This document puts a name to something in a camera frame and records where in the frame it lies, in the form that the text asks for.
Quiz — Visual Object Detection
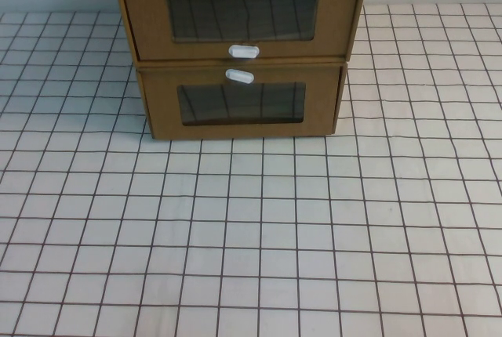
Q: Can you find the white grid tablecloth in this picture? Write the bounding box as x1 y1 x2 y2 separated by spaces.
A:
0 2 502 337

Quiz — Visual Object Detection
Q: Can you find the white plastic drawer handle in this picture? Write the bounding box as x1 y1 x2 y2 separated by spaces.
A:
224 68 256 86
227 43 261 60

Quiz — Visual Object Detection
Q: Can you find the brown windowed cardboard drawer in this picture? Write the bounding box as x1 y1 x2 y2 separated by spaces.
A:
116 0 365 60
139 64 342 139

